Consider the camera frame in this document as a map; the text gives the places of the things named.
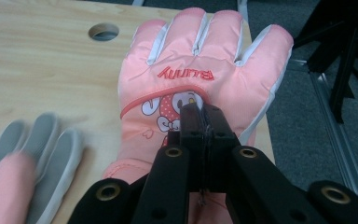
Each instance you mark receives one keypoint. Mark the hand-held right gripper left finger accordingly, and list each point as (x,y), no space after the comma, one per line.
(192,124)

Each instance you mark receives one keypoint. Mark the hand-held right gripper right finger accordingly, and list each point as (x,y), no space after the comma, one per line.
(219,130)

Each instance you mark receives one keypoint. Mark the pink padded glove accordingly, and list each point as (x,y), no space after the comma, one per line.
(6,186)
(199,53)

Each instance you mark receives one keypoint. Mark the grey white tube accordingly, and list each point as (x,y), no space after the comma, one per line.
(243,9)

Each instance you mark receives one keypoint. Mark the black metal stand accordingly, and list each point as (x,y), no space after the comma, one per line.
(341,62)

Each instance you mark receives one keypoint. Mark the metal floor rail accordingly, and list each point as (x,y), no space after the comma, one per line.
(338,133)

